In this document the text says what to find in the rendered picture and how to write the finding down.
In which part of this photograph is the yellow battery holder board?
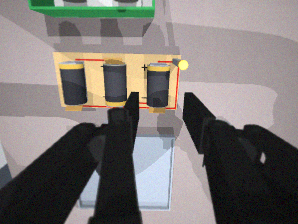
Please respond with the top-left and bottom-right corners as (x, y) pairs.
(53, 52), (188, 113)

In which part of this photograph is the green box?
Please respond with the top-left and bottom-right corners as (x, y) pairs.
(28, 0), (155, 18)

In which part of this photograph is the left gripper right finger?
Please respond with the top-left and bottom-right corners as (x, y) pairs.
(182, 92), (298, 224)

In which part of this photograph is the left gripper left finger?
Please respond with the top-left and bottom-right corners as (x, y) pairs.
(0, 92), (143, 224)

